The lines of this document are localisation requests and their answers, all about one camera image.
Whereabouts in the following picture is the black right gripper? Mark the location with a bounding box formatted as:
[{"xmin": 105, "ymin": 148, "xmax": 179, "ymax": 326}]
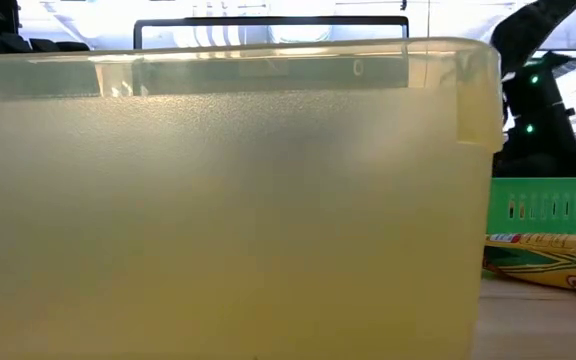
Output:
[{"xmin": 492, "ymin": 52, "xmax": 576, "ymax": 179}]

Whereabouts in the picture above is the narrow yellow crayon box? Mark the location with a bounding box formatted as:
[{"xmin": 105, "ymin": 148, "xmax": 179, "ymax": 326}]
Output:
[{"xmin": 482, "ymin": 233, "xmax": 576, "ymax": 295}]

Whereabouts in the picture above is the green plastic tray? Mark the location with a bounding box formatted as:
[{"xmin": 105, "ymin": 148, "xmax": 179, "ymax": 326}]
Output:
[{"xmin": 486, "ymin": 177, "xmax": 576, "ymax": 237}]

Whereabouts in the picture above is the yellow plastic tray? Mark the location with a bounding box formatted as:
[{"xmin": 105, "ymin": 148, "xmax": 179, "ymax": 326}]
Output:
[{"xmin": 0, "ymin": 37, "xmax": 504, "ymax": 360}]

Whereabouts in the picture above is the wooden riser with black frame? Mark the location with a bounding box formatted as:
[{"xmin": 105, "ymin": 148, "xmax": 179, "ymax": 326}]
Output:
[{"xmin": 133, "ymin": 16, "xmax": 410, "ymax": 51}]

